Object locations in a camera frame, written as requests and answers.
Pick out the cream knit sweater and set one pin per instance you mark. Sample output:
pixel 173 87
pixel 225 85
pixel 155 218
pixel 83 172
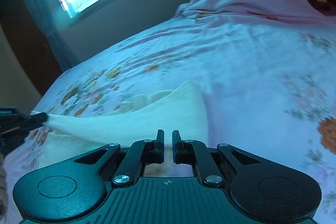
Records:
pixel 140 118

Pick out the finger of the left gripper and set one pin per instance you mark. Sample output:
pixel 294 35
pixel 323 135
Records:
pixel 34 120

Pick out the pink floral bed sheet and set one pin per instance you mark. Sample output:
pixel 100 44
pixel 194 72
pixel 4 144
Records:
pixel 268 88

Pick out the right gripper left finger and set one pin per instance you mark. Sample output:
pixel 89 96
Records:
pixel 159 147

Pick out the dark wooden door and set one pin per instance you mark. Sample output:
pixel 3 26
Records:
pixel 29 45

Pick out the grey left curtain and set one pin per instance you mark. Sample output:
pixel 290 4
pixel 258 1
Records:
pixel 41 14

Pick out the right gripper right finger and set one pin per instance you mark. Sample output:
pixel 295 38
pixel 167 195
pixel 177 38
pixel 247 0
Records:
pixel 177 147

